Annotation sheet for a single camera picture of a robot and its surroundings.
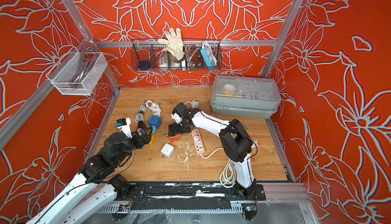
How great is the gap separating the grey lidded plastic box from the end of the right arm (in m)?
0.25

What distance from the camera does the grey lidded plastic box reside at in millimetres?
914

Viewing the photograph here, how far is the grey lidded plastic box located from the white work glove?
0.95 feet

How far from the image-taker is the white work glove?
2.93 ft

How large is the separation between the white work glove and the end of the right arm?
329 millimetres

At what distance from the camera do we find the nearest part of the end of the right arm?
67 cm
